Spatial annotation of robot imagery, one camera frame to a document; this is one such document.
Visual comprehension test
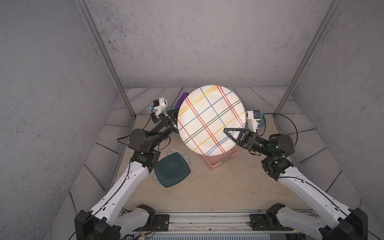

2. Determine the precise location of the right aluminium frame post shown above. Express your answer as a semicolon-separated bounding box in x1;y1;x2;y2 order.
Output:
275;0;342;115

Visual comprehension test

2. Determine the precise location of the white plaid round plate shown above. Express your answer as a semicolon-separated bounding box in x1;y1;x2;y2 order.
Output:
177;85;246;157

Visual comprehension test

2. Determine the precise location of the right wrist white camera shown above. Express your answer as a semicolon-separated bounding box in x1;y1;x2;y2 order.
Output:
246;111;261;133

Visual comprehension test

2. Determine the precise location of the purple cloth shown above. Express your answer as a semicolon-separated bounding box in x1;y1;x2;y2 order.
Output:
175;92;189;110

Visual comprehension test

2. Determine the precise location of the small blue plate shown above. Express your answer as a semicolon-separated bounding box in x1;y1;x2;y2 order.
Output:
258;114;266;128

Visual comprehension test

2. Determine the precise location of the left aluminium frame post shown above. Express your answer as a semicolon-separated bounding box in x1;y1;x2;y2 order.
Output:
76;0;136;119

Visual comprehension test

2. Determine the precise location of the pink perforated basket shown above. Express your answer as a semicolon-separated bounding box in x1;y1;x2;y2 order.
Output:
201;147;239;171

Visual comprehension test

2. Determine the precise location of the aluminium frame post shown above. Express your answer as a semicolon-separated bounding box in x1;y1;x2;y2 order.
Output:
76;0;136;119
275;0;342;115

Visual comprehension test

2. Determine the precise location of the colourful squiggle round plate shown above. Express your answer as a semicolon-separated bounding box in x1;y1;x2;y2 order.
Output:
150;148;191;186

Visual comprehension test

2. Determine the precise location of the metal base rail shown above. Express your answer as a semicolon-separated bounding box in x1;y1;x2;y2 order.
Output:
107;209;340;240

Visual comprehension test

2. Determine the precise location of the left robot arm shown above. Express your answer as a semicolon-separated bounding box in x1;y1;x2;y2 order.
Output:
73;110;179;240

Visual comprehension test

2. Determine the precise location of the dark teal square plate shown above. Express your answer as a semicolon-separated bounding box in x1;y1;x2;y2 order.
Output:
154;153;191;188

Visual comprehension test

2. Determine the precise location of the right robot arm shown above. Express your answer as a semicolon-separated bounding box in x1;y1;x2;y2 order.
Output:
224;128;369;240

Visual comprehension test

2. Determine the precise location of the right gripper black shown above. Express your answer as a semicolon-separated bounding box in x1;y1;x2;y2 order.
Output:
225;130;274;160

